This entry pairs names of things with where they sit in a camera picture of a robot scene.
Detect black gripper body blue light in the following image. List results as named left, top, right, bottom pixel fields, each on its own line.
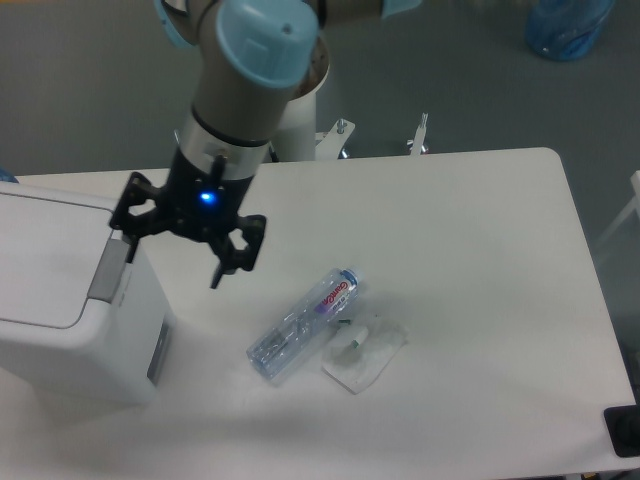
left=158, top=148, right=253, bottom=242

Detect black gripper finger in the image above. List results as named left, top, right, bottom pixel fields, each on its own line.
left=209, top=213, right=268, bottom=290
left=109, top=172, right=173, bottom=262

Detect white push-button trash can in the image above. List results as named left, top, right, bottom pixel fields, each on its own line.
left=1, top=182, right=176, bottom=404

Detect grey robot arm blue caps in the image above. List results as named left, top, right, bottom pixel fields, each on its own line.
left=110, top=1, right=415, bottom=280

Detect clear plastic water bottle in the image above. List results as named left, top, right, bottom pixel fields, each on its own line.
left=246, top=267, right=363, bottom=381

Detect blue object at left edge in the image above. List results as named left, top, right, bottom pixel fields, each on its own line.
left=0, top=168, right=18, bottom=183

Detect crumpled clear plastic wrapper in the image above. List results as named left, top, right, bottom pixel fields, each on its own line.
left=321, top=315, right=408, bottom=395

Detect black device at table corner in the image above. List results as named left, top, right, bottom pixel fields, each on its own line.
left=604, top=405, right=639, bottom=458

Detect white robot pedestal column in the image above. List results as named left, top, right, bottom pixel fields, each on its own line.
left=269, top=37, right=330, bottom=163

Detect white pedestal base frame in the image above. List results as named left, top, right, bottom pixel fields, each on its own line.
left=172, top=112, right=431, bottom=169

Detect white frame at right edge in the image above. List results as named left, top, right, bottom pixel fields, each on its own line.
left=599, top=171, right=639, bottom=245

